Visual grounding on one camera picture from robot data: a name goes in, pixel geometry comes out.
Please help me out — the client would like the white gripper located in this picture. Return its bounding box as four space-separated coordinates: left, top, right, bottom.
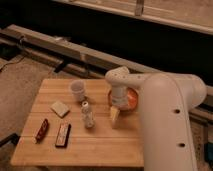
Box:
110 86 126 128

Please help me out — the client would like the orange ceramic bowl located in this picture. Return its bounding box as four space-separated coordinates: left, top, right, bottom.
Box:
108 87 138 111

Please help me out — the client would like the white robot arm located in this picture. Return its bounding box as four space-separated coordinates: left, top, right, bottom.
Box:
105 66 207 171

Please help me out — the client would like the clear plastic bottle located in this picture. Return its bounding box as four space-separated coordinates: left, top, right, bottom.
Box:
81 101 94 129

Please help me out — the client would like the wooden table board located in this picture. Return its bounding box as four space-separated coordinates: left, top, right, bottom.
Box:
11 79 144 167

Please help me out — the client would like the long metal rail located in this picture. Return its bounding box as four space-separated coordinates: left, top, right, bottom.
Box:
0 25 213 118

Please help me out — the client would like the black cable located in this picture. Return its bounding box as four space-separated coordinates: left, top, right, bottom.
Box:
0 53 26 73

